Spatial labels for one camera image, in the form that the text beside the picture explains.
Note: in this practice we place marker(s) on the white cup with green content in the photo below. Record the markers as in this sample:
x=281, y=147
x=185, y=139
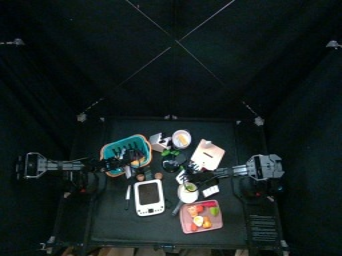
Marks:
x=188, y=194

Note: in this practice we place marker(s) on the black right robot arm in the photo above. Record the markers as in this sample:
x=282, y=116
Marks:
x=261, y=167

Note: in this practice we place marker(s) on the white toy egg half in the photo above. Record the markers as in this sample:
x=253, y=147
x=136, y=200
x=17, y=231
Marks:
x=198, y=220

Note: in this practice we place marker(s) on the red toy chili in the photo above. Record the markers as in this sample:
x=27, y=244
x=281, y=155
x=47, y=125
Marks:
x=209, y=203

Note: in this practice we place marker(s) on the silver frame bracket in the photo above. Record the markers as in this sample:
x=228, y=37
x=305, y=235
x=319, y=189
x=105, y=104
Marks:
x=82, y=117
x=18, y=42
x=258, y=120
x=333, y=44

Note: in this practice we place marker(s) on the small white card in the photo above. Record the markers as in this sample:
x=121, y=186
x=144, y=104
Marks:
x=210, y=191

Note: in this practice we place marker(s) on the orange toy peach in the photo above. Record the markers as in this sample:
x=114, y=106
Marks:
x=193, y=210

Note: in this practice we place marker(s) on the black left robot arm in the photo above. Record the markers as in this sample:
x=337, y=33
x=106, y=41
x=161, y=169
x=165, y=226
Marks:
x=54, y=165

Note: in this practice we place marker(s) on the orange toy fruit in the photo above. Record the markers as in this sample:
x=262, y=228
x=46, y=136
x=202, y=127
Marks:
x=136, y=163

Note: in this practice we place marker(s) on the white toy tablet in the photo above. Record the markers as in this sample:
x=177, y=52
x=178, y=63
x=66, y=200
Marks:
x=149, y=197

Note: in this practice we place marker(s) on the white bowl with yellow food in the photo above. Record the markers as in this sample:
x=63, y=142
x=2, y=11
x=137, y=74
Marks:
x=181, y=139

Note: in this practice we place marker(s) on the small brown toy mushroom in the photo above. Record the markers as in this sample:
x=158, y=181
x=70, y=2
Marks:
x=141, y=177
x=158, y=175

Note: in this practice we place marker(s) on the white toy knife block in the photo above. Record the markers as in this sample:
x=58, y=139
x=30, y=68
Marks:
x=160, y=141

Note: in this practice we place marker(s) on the green toy pea pod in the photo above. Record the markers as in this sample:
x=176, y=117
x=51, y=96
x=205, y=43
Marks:
x=170, y=152

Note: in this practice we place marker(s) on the pink plastic tray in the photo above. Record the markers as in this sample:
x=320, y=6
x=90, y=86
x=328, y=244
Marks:
x=218, y=225

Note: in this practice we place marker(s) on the black round toy pan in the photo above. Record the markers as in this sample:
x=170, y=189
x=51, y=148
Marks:
x=170, y=165

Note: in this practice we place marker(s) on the green toy pear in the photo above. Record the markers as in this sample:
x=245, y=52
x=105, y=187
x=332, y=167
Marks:
x=214, y=211

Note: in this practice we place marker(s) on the white text label sticker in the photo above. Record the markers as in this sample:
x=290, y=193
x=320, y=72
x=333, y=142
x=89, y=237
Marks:
x=262, y=228

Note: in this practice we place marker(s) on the teal basket with orange rim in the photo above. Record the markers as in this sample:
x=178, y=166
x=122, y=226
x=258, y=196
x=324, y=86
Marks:
x=111, y=148

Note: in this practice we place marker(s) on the red toy tomato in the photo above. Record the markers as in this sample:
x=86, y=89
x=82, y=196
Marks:
x=201, y=208

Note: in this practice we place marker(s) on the red toy strawberry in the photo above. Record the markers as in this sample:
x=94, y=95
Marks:
x=194, y=227

